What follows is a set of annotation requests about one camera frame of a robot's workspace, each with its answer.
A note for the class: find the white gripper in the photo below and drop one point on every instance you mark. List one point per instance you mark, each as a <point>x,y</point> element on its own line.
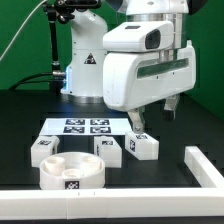
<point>132,80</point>

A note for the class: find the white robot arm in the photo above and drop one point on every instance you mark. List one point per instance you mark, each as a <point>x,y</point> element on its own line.
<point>84,75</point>

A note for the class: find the white marker sheet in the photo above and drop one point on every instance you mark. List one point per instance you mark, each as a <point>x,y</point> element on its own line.
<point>85,126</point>

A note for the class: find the white L-shaped fence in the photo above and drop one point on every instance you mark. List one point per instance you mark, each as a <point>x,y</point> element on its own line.
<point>206,200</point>

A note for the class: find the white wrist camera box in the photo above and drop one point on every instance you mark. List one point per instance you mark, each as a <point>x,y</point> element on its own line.
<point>140,37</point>

